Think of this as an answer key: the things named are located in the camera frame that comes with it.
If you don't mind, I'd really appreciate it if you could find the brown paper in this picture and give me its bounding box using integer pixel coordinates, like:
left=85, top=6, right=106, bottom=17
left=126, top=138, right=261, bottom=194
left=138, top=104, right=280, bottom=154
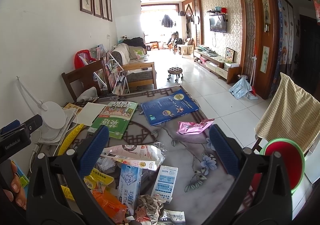
left=135, top=195, right=165, bottom=224

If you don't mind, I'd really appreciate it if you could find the white blue medicine box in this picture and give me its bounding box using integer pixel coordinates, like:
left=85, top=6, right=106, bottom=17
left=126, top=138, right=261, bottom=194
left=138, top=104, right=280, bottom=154
left=151, top=165, right=178, bottom=203

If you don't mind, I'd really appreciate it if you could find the pink strawberry Pocky box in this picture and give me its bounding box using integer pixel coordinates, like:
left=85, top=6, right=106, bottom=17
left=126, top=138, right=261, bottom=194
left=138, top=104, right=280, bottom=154
left=101, top=145, right=165, bottom=171

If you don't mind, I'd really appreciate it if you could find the person's left hand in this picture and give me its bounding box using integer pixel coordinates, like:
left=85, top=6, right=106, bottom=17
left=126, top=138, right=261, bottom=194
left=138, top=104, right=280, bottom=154
left=3, top=162, right=27, bottom=210

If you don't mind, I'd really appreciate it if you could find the white desk lamp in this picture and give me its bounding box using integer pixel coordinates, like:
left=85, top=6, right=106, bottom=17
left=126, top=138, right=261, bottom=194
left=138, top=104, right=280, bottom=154
left=16, top=76, right=67, bottom=141

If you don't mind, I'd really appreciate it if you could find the red bin with green rim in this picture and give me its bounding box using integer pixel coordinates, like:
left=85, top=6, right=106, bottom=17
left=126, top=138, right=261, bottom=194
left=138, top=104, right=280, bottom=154
left=252, top=138, right=305, bottom=195

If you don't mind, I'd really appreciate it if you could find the yellow plastic corn-shaped stick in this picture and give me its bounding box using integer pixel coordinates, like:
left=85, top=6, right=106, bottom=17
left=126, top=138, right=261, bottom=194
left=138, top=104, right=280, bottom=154
left=57, top=123, right=84, bottom=156

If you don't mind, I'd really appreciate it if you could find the yellow snack wrapper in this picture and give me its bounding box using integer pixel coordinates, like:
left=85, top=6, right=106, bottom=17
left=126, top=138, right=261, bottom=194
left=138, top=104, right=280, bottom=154
left=84, top=168, right=114, bottom=191

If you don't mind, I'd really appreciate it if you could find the orange snack bag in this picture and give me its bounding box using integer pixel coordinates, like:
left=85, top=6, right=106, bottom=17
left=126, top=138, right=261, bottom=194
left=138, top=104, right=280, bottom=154
left=92, top=190, right=127, bottom=224

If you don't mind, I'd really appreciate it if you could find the white notebook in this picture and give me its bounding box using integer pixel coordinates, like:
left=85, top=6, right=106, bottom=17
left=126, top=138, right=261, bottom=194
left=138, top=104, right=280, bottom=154
left=73, top=103, right=106, bottom=126

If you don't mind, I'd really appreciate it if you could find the yellow checked cloth on chair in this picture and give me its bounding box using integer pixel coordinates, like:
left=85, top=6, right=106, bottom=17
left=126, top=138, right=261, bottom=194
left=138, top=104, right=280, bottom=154
left=254, top=73, right=319, bottom=153

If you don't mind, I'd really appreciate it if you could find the green textbook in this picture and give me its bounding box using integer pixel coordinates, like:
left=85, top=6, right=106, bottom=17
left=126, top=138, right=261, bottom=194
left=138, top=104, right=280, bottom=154
left=88, top=101, right=138, bottom=139

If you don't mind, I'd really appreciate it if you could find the red bag behind chair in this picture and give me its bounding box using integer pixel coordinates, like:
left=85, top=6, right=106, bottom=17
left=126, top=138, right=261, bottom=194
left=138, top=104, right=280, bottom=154
left=74, top=49, right=96, bottom=70

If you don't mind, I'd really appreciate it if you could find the dark wooden chair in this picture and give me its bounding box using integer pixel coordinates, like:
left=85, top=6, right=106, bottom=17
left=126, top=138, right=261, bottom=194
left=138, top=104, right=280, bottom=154
left=61, top=59, right=112, bottom=101

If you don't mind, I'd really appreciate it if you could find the pink foil wrapper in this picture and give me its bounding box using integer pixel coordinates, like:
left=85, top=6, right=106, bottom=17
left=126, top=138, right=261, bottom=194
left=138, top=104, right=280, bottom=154
left=176, top=118, right=215, bottom=135

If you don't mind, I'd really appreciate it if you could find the light blue plastic bag on floor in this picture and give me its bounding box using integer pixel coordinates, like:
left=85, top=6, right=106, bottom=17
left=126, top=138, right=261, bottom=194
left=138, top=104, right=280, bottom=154
left=228, top=76, right=258, bottom=100

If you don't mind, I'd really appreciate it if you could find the magazine rack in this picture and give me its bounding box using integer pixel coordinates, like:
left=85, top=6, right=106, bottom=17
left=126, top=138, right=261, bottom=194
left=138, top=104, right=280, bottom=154
left=94, top=52, right=130, bottom=95

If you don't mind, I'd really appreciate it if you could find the blue book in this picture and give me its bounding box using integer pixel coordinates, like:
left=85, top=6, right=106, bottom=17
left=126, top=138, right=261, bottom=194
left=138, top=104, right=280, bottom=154
left=141, top=89, right=199, bottom=126

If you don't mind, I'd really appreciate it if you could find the wooden TV cabinet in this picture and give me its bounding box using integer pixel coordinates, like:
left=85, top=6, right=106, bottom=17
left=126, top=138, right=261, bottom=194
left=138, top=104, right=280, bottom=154
left=193, top=49, right=242, bottom=84

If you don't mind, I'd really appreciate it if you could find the sofa with blankets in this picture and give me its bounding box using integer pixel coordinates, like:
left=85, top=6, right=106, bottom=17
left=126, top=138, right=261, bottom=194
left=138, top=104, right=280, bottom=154
left=111, top=37, right=157, bottom=91

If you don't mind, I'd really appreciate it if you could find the round rolling stool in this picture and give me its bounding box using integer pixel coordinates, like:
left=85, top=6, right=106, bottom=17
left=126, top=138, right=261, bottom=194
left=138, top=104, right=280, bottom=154
left=167, top=67, right=184, bottom=83

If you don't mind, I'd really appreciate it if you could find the wall-mounted television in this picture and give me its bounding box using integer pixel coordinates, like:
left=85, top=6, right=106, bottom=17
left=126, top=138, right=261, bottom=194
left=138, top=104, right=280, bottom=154
left=209, top=14, right=227, bottom=33

